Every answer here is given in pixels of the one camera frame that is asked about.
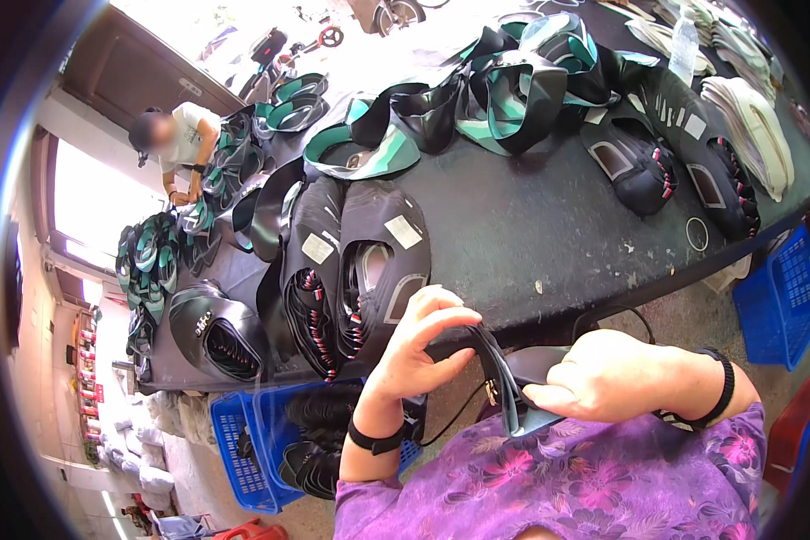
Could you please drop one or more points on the person's left hand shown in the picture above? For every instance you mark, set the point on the person's left hand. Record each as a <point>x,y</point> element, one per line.
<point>395,364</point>

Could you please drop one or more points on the person's right hand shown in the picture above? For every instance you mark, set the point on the person's right hand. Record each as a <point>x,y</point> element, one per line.
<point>614,378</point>

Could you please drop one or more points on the person's right fingers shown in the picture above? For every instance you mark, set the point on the person's right fingers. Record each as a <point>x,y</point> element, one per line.
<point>552,397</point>

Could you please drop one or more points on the black shoe piece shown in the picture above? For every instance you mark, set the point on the black shoe piece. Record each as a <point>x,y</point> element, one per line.
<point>513,391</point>

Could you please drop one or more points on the person's body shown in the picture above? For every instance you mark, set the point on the person's body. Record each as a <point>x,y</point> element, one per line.
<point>580,479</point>

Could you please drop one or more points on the black wrist band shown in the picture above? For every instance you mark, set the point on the black wrist band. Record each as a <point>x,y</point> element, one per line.
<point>378,442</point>
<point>723,388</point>

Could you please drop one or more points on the stack of labelled black uppers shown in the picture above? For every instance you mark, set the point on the stack of labelled black uppers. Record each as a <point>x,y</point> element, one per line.
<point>388,270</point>

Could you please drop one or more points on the short stack black grey uppers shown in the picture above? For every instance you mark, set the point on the short stack black grey uppers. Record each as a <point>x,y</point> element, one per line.
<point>631,169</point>

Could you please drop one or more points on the red plastic stool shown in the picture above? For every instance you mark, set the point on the red plastic stool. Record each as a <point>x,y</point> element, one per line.
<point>250,531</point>
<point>793,432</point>

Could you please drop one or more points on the blue basket with black uppers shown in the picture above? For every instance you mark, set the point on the blue basket with black uppers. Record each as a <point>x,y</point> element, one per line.
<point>310,439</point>

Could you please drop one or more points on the blue plastic basket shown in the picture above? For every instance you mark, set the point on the blue plastic basket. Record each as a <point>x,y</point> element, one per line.
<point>783,304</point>
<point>233,459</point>

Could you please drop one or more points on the stack of black striped uppers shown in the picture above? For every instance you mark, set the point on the stack of black striped uppers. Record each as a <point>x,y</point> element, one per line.
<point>310,297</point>

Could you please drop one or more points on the long stack black grey uppers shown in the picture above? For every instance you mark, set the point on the long stack black grey uppers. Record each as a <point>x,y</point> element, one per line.
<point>709,162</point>

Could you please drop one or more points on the green black shoe upper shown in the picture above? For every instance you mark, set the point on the green black shoe upper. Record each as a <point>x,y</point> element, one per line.
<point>378,152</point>

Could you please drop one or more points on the large heap black green uppers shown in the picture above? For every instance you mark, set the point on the large heap black green uppers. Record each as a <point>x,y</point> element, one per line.
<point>513,88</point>

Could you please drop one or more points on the black curved upper pieces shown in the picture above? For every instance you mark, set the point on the black curved upper pieces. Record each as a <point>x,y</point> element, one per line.
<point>273,209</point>

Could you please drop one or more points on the stack of white insoles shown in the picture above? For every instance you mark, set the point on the stack of white insoles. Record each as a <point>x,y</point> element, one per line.
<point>756,128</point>

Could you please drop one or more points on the stack of glossy black uppers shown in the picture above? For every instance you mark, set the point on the stack of glossy black uppers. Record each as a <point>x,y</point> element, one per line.
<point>209,324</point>

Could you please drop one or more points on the clear plastic water bottle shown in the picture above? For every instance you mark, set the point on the clear plastic water bottle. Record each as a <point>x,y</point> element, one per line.
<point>684,47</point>

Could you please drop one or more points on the green black upper pieces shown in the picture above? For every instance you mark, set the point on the green black upper pieces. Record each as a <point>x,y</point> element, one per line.
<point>297,104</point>

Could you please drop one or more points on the heap of green black uppers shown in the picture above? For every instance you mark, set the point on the heap of green black uppers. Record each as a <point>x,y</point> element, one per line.
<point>233,158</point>

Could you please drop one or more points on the row of white sole pieces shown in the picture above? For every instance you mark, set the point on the row of white sole pieces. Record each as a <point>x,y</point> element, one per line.
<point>722,34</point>

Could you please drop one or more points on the bicycle wheel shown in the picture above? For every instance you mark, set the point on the bicycle wheel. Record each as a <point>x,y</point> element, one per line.
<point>398,15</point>

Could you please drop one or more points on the heap of white sacks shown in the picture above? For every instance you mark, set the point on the heap of white sacks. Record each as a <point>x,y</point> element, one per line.
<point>135,452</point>

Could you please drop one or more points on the pile of green black uppers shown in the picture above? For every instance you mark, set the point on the pile of green black uppers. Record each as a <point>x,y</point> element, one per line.
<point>147,263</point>

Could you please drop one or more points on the red kick scooter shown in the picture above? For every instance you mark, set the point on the red kick scooter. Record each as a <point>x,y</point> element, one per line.
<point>317,39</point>

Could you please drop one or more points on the shelf with red items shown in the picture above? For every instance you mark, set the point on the shelf with red items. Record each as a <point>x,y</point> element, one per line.
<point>86,378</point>

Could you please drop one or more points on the brown door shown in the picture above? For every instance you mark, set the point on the brown door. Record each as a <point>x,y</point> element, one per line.
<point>135,74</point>

